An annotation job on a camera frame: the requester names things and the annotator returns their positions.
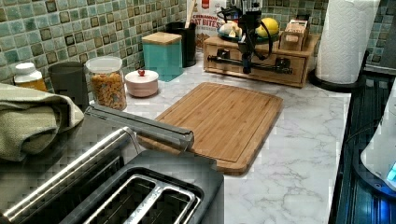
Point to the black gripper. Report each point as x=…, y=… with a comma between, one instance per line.
x=249, y=22

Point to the wooden drawer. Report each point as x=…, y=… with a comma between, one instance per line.
x=279, y=68

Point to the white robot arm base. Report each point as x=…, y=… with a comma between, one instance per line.
x=376, y=163

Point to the wooden drawer cabinet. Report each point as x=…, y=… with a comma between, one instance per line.
x=307, y=51

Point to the plush banana toy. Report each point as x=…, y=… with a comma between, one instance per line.
x=230, y=29

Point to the yellow plush lemon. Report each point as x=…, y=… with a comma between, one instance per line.
x=270, y=27

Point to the oat bites cereal box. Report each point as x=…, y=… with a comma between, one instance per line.
x=204, y=15

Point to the small wooden caddy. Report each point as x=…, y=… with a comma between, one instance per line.
x=294, y=35

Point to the black utensil holder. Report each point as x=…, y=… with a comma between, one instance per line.
x=187, y=40

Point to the teal canister with wooden lid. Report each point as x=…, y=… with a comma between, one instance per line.
x=163, y=54

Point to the paper towel roll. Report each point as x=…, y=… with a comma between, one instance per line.
x=345, y=34

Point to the black paper towel holder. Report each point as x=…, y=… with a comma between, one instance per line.
x=344, y=82

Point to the bamboo cutting board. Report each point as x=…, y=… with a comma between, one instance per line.
x=229, y=123

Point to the pink lidded sugar bowl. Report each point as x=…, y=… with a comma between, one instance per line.
x=142, y=83

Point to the clear cereal jar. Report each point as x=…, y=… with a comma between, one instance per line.
x=107, y=81

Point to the dark grey mug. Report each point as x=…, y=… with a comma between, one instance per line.
x=69, y=79

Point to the black silver toaster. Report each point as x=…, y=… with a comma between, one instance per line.
x=156, y=188

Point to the white lidded spice jar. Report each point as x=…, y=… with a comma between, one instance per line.
x=27, y=76

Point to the green folded towel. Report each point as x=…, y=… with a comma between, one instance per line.
x=31, y=119

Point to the wooden utensil handle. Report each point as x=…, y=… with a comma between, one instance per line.
x=190, y=9

